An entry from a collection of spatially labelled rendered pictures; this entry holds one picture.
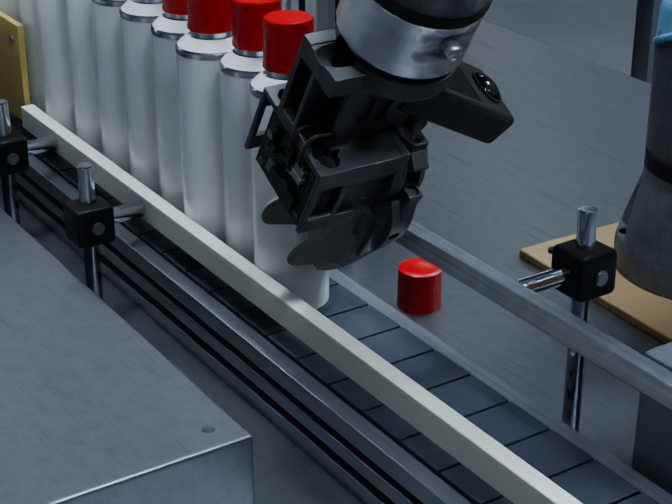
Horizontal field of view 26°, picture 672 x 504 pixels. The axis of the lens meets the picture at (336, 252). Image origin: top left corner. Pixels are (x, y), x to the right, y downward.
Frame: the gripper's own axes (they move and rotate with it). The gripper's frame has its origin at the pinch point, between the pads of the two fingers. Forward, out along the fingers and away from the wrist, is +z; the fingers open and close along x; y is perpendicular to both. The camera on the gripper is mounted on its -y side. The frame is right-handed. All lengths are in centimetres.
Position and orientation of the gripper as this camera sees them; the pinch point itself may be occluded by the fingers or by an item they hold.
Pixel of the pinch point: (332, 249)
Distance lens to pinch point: 96.1
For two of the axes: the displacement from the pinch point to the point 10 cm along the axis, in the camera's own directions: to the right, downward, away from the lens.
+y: -8.4, 2.3, -4.9
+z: -2.7, 6.0, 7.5
